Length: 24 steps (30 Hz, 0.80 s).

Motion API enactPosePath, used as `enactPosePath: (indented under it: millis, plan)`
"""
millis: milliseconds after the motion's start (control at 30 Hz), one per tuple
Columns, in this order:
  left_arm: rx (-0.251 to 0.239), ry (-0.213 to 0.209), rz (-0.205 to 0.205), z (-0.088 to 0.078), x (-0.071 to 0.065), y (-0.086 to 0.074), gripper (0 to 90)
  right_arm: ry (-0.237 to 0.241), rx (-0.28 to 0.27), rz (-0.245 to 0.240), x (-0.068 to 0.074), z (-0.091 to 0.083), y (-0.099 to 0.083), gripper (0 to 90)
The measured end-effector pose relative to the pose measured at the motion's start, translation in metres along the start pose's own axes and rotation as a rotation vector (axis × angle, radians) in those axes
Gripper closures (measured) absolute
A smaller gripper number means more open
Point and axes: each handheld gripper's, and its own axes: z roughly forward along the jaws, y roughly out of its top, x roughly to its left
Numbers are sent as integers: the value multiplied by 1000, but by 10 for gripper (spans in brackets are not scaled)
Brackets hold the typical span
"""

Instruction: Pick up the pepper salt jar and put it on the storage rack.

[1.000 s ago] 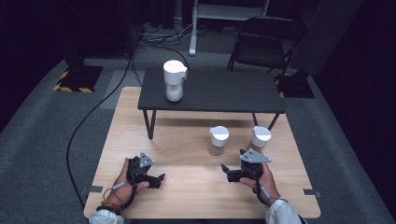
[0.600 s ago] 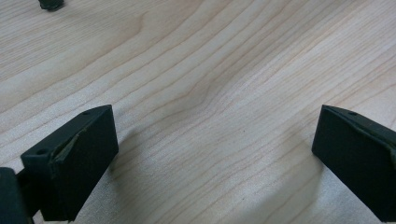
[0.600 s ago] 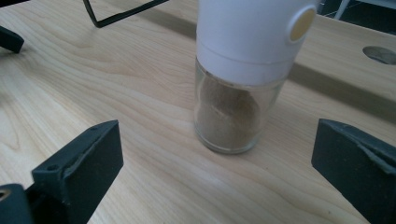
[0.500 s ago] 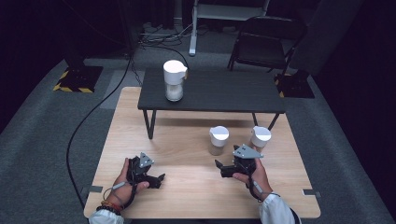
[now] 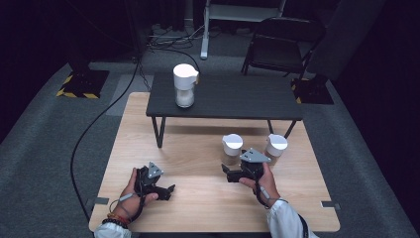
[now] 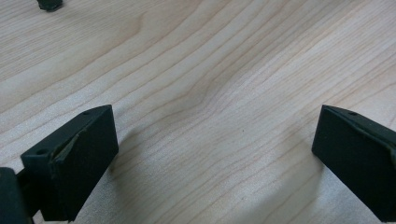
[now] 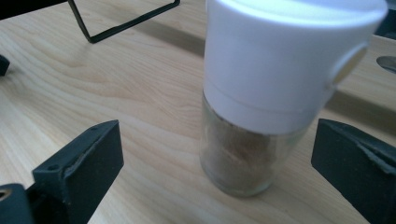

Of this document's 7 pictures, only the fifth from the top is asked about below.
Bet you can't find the person's left hand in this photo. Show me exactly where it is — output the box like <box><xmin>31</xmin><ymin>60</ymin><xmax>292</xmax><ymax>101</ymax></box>
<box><xmin>120</xmin><ymin>168</ymin><xmax>159</xmax><ymax>221</ymax></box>

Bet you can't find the right hand-held gripper cable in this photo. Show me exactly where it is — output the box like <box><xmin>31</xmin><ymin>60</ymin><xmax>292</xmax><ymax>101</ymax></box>
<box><xmin>253</xmin><ymin>172</ymin><xmax>281</xmax><ymax>210</ymax></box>

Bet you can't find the orange bracelet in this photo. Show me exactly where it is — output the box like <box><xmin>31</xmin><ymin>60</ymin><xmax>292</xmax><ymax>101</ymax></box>
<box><xmin>107</xmin><ymin>212</ymin><xmax>132</xmax><ymax>226</ymax></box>

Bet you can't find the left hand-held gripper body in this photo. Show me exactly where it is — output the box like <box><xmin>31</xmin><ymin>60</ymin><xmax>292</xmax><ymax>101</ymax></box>
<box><xmin>134</xmin><ymin>162</ymin><xmax>166</xmax><ymax>200</ymax></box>

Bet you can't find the white-legged desk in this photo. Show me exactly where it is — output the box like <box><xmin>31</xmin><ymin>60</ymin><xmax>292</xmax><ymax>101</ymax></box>
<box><xmin>199</xmin><ymin>0</ymin><xmax>287</xmax><ymax>60</ymax></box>

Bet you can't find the long black floor cable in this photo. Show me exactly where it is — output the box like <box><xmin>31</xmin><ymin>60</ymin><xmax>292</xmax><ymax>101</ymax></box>
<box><xmin>69</xmin><ymin>49</ymin><xmax>144</xmax><ymax>223</ymax></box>

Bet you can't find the left hand-held gripper cable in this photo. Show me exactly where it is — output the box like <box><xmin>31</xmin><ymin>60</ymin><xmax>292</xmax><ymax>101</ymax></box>
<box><xmin>108</xmin><ymin>178</ymin><xmax>147</xmax><ymax>223</ymax></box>

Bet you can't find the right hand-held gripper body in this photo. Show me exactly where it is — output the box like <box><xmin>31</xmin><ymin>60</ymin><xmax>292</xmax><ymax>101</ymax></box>
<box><xmin>236</xmin><ymin>147</ymin><xmax>271</xmax><ymax>181</ymax></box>

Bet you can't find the grey upright panel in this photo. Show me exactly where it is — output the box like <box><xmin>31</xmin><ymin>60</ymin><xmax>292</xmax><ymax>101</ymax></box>
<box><xmin>306</xmin><ymin>0</ymin><xmax>387</xmax><ymax>81</ymax></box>

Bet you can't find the black folding chair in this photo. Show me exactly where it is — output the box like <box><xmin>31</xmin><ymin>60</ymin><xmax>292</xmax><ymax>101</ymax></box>
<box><xmin>241</xmin><ymin>16</ymin><xmax>328</xmax><ymax>79</ymax></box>

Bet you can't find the hand-held gripper cable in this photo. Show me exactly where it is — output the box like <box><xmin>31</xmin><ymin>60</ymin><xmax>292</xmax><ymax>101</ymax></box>
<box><xmin>253</xmin><ymin>172</ymin><xmax>281</xmax><ymax>210</ymax></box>
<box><xmin>108</xmin><ymin>178</ymin><xmax>147</xmax><ymax>223</ymax></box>

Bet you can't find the person's right hand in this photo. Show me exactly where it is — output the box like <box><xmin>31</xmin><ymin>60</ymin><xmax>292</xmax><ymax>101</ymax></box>
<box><xmin>238</xmin><ymin>162</ymin><xmax>282</xmax><ymax>209</ymax></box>

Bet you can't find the black raised shelf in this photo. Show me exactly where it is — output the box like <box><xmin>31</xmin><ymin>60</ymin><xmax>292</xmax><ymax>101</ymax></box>
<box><xmin>146</xmin><ymin>72</ymin><xmax>303</xmax><ymax>149</ymax></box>

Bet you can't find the black bead bracelet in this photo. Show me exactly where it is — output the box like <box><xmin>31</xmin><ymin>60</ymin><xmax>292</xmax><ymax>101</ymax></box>
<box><xmin>101</xmin><ymin>217</ymin><xmax>129</xmax><ymax>230</ymax></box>

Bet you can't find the bundle of floor cables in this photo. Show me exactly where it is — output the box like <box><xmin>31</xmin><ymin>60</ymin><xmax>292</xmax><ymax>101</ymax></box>
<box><xmin>147</xmin><ymin>23</ymin><xmax>203</xmax><ymax>52</ymax></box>

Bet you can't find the black base with yellow stripes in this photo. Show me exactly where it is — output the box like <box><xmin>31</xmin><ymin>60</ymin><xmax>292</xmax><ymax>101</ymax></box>
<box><xmin>290</xmin><ymin>74</ymin><xmax>335</xmax><ymax>105</ymax></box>
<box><xmin>55</xmin><ymin>68</ymin><xmax>110</xmax><ymax>100</ymax></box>

